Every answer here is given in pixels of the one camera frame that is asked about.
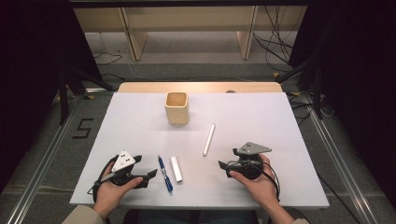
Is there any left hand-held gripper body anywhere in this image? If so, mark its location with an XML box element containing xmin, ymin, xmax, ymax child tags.
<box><xmin>99</xmin><ymin>150</ymin><xmax>149</xmax><ymax>189</ymax></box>

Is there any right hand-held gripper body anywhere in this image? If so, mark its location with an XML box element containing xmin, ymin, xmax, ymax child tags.
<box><xmin>228</xmin><ymin>141</ymin><xmax>273</xmax><ymax>180</ymax></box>

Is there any blue pen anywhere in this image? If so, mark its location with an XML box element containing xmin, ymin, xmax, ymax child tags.
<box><xmin>157</xmin><ymin>154</ymin><xmax>174</xmax><ymax>195</ymax></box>

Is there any white glue stick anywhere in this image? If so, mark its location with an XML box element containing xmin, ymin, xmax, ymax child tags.
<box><xmin>169</xmin><ymin>155</ymin><xmax>184</xmax><ymax>183</ymax></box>

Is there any slim white pen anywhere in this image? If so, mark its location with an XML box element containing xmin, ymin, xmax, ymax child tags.
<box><xmin>202</xmin><ymin>123</ymin><xmax>217</xmax><ymax>158</ymax></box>

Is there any wooden pen holder cup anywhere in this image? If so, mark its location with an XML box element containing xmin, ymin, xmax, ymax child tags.
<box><xmin>163</xmin><ymin>91</ymin><xmax>190</xmax><ymax>126</ymax></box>

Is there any person's left hand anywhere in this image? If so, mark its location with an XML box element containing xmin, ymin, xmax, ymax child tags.
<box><xmin>92</xmin><ymin>161</ymin><xmax>144</xmax><ymax>219</ymax></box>

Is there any person's right hand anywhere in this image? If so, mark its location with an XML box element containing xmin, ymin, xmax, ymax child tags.
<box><xmin>229</xmin><ymin>153</ymin><xmax>281</xmax><ymax>209</ymax></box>

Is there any white board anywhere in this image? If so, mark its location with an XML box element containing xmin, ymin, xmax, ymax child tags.
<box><xmin>69</xmin><ymin>91</ymin><xmax>331</xmax><ymax>209</ymax></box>

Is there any person's lap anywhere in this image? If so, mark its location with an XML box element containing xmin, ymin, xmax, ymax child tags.
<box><xmin>122</xmin><ymin>208</ymin><xmax>260</xmax><ymax>224</ymax></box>

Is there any black tripod stand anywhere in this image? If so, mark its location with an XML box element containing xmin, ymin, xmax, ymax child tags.
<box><xmin>57</xmin><ymin>62</ymin><xmax>116</xmax><ymax>125</ymax></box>

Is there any black metal stand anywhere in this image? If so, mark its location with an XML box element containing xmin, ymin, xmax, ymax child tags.
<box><xmin>275</xmin><ymin>59</ymin><xmax>325</xmax><ymax>120</ymax></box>

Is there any black curtain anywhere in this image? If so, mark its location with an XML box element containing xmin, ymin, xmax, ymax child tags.
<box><xmin>288</xmin><ymin>0</ymin><xmax>396</xmax><ymax>206</ymax></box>
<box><xmin>0</xmin><ymin>0</ymin><xmax>104</xmax><ymax>194</ymax></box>

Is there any light wooden desk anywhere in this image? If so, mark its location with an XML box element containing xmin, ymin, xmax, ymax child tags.
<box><xmin>73</xmin><ymin>6</ymin><xmax>308</xmax><ymax>62</ymax></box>

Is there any right hand-held gripper cable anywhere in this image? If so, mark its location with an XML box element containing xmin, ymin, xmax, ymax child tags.
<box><xmin>227</xmin><ymin>159</ymin><xmax>282</xmax><ymax>203</ymax></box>

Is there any hand-held gripper cable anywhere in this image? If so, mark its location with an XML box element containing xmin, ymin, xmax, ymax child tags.
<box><xmin>87</xmin><ymin>155</ymin><xmax>119</xmax><ymax>203</ymax></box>
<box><xmin>227</xmin><ymin>159</ymin><xmax>282</xmax><ymax>203</ymax></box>

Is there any left hand-held gripper cable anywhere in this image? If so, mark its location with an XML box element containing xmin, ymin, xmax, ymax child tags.
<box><xmin>87</xmin><ymin>155</ymin><xmax>119</xmax><ymax>203</ymax></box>

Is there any aluminium floor rail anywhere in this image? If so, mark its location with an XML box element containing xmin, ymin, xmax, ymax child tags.
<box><xmin>6</xmin><ymin>99</ymin><xmax>82</xmax><ymax>224</ymax></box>
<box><xmin>303</xmin><ymin>92</ymin><xmax>379</xmax><ymax>224</ymax></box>

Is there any long black floor cable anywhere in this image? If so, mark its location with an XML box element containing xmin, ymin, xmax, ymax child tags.
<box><xmin>316</xmin><ymin>172</ymin><xmax>362</xmax><ymax>224</ymax></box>

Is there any thin black floor cable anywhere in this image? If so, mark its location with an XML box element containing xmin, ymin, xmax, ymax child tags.
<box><xmin>92</xmin><ymin>51</ymin><xmax>123</xmax><ymax>65</ymax></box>

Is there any tangle of black cables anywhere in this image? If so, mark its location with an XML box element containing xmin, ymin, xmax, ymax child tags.
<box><xmin>251</xmin><ymin>5</ymin><xmax>307</xmax><ymax>74</ymax></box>

